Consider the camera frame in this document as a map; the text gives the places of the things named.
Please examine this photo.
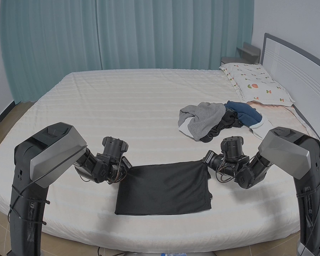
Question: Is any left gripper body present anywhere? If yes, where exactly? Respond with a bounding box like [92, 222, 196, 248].
[115, 156, 134, 181]

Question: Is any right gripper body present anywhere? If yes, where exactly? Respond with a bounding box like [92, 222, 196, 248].
[203, 150, 224, 173]

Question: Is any black T-shirt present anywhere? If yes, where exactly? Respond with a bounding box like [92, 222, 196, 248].
[115, 161, 212, 216]

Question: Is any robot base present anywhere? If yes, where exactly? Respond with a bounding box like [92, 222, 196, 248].
[123, 252, 211, 256]

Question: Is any pile of clothes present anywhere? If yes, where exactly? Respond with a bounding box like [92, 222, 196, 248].
[177, 100, 274, 143]

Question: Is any bed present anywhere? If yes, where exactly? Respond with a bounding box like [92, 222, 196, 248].
[0, 32, 320, 250]

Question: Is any white printed pillow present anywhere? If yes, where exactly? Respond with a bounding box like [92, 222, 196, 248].
[219, 62, 295, 107]

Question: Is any grey bedside table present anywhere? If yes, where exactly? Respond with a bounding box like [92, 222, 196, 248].
[221, 42, 262, 65]

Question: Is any blue-green curtain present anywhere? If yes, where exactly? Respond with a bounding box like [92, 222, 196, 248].
[0, 0, 102, 103]
[96, 0, 255, 70]

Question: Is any black cable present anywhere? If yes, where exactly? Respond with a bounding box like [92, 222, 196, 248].
[97, 246, 123, 256]

